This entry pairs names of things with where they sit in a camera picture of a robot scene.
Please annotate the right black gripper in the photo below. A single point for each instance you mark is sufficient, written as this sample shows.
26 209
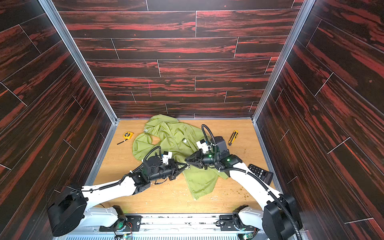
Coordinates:
199 159

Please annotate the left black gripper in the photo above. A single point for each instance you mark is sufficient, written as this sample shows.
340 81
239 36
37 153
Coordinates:
172 169

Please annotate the green Snoopy zip jacket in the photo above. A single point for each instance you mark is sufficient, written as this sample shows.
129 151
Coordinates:
180 139

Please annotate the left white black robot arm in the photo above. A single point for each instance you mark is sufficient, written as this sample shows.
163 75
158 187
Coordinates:
76 205

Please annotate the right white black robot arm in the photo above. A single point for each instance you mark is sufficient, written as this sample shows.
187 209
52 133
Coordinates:
280 218

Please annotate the yellow black utility knife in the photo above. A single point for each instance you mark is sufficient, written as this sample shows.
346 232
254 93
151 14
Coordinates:
233 137

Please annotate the yellow tape measure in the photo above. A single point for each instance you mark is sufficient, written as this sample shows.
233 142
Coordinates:
127 136

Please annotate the dark grey calculator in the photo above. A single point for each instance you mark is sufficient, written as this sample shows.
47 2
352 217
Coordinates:
264 175

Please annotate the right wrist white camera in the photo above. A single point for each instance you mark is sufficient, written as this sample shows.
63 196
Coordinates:
203 146

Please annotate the aluminium front rail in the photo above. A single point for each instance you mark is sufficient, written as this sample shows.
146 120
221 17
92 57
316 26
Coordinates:
170 227

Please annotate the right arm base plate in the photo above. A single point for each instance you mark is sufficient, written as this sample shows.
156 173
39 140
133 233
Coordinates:
231 223

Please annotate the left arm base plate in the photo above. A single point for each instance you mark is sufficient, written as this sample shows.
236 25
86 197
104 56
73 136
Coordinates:
120 223

